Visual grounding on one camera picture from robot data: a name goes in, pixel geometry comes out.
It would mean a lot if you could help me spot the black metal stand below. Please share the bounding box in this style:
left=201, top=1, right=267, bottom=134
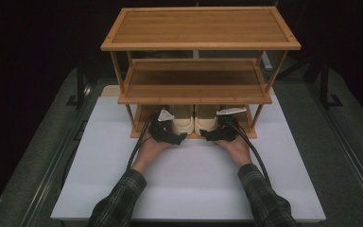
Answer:
left=319, top=58, right=344, bottom=109
left=65, top=58, right=93, bottom=110

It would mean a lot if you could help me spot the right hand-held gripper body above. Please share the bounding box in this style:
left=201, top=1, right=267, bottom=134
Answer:
left=216, top=106, right=248, bottom=142

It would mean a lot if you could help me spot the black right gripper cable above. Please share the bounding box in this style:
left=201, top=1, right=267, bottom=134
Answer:
left=227, top=119, right=272, bottom=187

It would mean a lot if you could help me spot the metal frame rail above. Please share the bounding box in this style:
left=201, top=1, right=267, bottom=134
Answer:
left=18, top=84, right=103, bottom=227
left=305, top=82, right=363, bottom=218

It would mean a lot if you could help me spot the beige clog shoe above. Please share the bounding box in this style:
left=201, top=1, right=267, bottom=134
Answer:
left=194, top=104, right=220, bottom=136
left=168, top=104, right=195, bottom=136

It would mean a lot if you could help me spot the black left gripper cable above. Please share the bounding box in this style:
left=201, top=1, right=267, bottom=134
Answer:
left=126, top=113, right=159, bottom=171

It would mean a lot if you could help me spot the wooden three-tier shoe rack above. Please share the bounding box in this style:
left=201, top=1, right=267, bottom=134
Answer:
left=100, top=6, right=303, bottom=140

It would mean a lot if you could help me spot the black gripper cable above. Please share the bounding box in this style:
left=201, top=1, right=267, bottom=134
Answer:
left=126, top=113, right=159, bottom=171
left=227, top=119, right=272, bottom=187

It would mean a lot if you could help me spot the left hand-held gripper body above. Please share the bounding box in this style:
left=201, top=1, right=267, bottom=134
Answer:
left=147, top=108, right=180, bottom=144

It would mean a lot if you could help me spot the white stand leg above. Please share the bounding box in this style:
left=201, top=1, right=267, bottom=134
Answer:
left=260, top=51, right=274, bottom=71

